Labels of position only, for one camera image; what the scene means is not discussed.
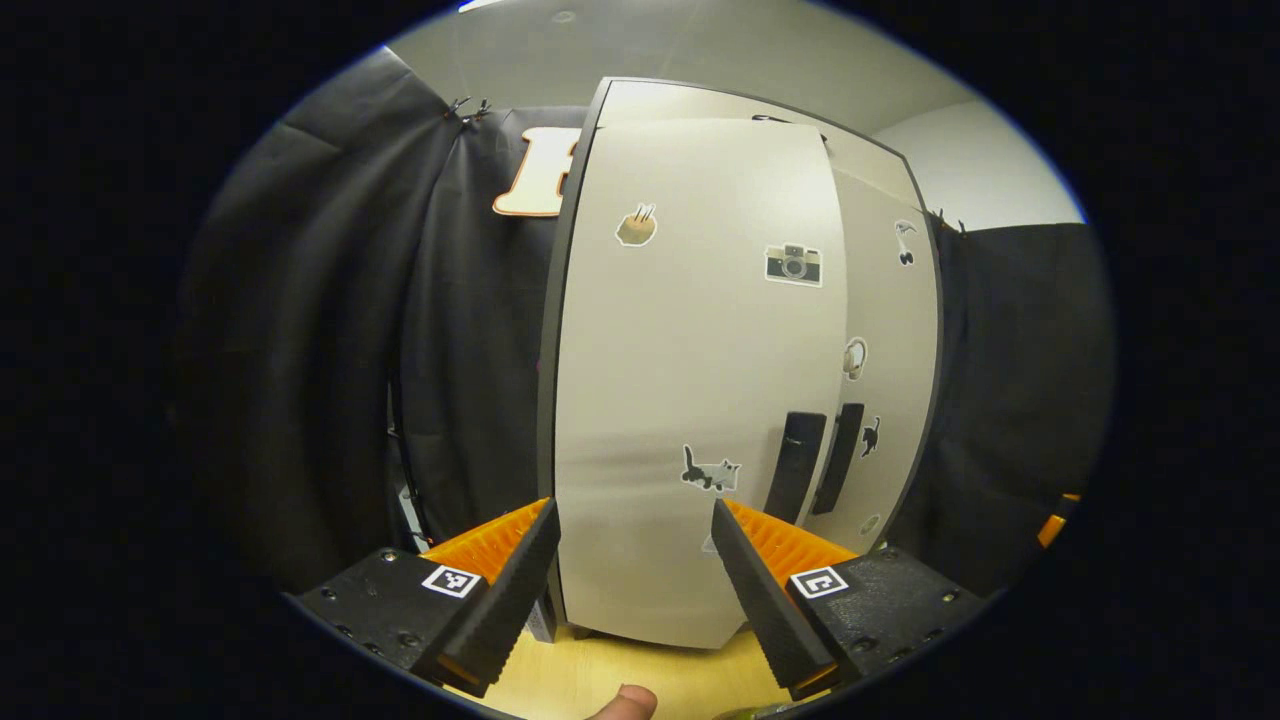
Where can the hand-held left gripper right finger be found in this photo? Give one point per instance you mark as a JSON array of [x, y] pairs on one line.
[[760, 600]]

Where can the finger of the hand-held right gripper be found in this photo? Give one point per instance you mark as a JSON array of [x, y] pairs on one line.
[[1052, 525]]

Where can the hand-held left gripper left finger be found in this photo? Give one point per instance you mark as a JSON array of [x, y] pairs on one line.
[[510, 600]]

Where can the white cabinet door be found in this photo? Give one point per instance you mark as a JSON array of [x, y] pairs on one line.
[[680, 350], [890, 320]]

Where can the white and grey cabinet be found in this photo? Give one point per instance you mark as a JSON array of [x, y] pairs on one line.
[[548, 400]]

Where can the black backdrop cloth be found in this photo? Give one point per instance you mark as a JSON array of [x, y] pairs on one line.
[[330, 300]]

